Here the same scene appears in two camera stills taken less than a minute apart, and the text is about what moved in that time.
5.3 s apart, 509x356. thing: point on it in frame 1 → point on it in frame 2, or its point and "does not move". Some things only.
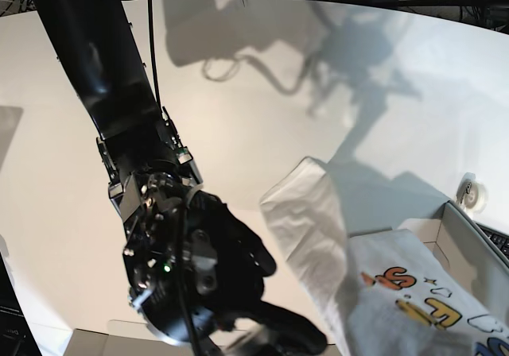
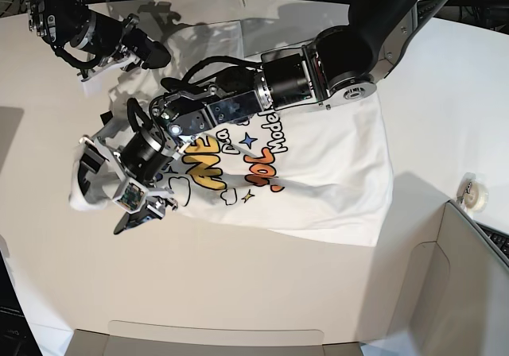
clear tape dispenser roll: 472,194 does not move
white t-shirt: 388,293 → 320,171
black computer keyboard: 500,239 does not move
